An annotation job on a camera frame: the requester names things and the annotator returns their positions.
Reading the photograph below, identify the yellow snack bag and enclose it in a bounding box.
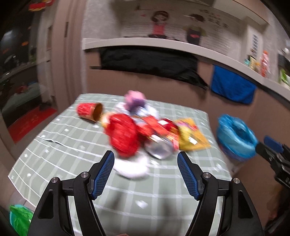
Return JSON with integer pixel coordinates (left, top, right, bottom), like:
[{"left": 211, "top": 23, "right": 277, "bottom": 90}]
[{"left": 175, "top": 118, "right": 211, "bottom": 151}]

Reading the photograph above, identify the white tissue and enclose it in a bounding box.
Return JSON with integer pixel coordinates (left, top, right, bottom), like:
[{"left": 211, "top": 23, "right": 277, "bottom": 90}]
[{"left": 113, "top": 154, "right": 150, "bottom": 180}]

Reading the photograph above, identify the red plastic bag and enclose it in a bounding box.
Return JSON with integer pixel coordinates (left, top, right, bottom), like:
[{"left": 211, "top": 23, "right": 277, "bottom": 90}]
[{"left": 105, "top": 114, "right": 140, "bottom": 158}]

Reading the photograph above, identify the blue lined trash bin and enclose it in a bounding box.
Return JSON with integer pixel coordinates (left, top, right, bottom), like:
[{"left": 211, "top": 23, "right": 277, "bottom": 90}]
[{"left": 217, "top": 114, "right": 258, "bottom": 162}]

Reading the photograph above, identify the grey kitchen countertop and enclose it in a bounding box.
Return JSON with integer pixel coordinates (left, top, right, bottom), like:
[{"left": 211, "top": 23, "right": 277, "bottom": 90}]
[{"left": 82, "top": 37, "right": 290, "bottom": 101}]

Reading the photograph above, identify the silver foil snack bag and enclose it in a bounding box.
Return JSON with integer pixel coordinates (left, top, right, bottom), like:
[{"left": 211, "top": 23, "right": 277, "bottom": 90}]
[{"left": 144, "top": 134, "right": 178, "bottom": 160}]

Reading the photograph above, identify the green checked tablecloth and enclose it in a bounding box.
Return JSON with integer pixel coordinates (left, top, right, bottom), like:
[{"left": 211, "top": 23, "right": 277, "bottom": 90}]
[{"left": 8, "top": 93, "right": 231, "bottom": 235}]

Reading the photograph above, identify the red paper cup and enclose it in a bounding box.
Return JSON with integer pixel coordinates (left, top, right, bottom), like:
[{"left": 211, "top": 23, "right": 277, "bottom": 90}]
[{"left": 77, "top": 103, "right": 103, "bottom": 122}]

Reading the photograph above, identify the red snack packet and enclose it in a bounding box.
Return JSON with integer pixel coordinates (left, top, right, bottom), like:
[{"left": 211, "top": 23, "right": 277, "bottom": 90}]
[{"left": 137, "top": 115, "right": 179, "bottom": 140}]

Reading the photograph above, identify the pink purple wrapper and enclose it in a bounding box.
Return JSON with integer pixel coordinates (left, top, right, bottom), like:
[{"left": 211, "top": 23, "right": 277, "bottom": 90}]
[{"left": 124, "top": 90, "right": 146, "bottom": 112}]

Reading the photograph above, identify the blue hanging towel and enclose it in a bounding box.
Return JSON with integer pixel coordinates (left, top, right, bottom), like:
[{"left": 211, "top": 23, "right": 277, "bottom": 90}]
[{"left": 210, "top": 65, "right": 257, "bottom": 105}]

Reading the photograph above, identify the black dish rack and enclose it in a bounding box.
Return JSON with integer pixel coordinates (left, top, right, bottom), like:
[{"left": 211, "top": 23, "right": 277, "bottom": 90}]
[{"left": 278, "top": 54, "right": 290, "bottom": 76}]

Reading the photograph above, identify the orange bottle on counter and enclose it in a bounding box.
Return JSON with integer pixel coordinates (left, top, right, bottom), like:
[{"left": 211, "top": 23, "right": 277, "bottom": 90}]
[{"left": 260, "top": 50, "right": 269, "bottom": 78}]

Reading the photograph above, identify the green plastic bag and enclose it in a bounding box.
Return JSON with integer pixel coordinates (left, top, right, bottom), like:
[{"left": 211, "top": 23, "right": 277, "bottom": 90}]
[{"left": 9, "top": 205, "right": 33, "bottom": 236}]

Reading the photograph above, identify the red floor mat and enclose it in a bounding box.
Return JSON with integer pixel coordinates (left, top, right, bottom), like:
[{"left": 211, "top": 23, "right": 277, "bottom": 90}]
[{"left": 8, "top": 106, "right": 57, "bottom": 143}]

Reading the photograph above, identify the black hanging cloth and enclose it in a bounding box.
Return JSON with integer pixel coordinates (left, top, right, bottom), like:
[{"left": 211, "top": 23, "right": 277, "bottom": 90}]
[{"left": 90, "top": 46, "right": 208, "bottom": 90}]

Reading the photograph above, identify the cartoon couple wall sticker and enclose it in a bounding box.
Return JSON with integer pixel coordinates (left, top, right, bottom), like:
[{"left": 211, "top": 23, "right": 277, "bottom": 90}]
[{"left": 148, "top": 10, "right": 207, "bottom": 46}]

